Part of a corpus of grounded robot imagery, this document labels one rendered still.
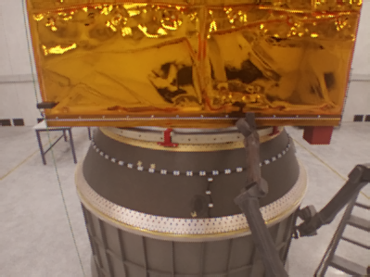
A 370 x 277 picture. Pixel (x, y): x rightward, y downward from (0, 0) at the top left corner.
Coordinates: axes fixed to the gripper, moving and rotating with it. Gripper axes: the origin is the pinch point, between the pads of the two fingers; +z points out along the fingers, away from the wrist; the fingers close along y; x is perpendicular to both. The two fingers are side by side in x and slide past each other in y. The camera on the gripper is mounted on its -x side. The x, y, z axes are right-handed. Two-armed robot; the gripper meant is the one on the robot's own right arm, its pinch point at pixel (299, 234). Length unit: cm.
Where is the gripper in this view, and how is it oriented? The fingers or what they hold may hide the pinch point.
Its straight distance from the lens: 155.1
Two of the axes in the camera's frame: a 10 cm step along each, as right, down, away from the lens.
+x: 1.5, 7.7, -6.2
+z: -0.8, 6.3, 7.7
